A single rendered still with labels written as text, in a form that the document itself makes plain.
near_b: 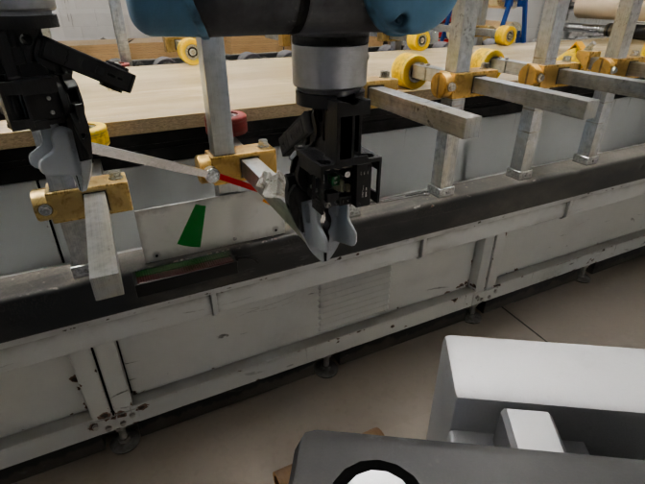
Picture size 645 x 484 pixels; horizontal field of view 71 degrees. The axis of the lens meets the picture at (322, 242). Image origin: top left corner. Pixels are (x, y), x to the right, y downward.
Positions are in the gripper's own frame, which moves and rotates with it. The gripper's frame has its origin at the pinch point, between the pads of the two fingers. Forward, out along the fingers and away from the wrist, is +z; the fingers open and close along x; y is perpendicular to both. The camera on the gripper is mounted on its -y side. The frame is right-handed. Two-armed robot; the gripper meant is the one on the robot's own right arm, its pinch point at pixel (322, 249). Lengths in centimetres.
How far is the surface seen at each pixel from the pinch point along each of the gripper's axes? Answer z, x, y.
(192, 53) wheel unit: -12, 10, -115
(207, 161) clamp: -3.9, -7.1, -29.1
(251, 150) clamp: -4.6, 0.8, -29.5
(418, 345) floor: 82, 64, -52
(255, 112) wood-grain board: -6.5, 8.0, -48.1
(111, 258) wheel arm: -1.7, -24.1, -6.1
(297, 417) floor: 82, 12, -42
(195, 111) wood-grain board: -8, -4, -49
